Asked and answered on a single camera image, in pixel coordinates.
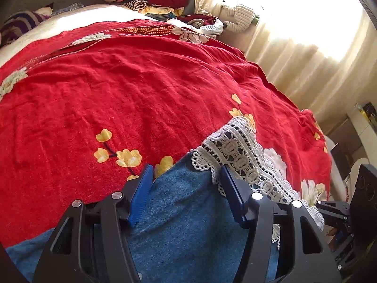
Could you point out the blue denim lace-trimmed pants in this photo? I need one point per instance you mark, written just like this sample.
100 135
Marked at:
187 232

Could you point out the red floral bed cover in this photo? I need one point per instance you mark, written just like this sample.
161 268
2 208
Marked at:
83 111

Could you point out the white plush toy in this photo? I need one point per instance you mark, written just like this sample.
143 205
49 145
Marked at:
242 17

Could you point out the beige bed sheet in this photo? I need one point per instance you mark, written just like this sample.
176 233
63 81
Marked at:
68 21

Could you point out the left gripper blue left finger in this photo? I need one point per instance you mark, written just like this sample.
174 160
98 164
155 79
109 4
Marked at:
138 194

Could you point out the purple striped pillow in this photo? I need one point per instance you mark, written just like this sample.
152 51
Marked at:
22 22

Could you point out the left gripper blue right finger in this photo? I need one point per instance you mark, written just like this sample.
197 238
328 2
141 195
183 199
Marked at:
238 193

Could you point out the cream window curtain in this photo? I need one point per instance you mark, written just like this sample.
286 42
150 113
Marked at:
320 53

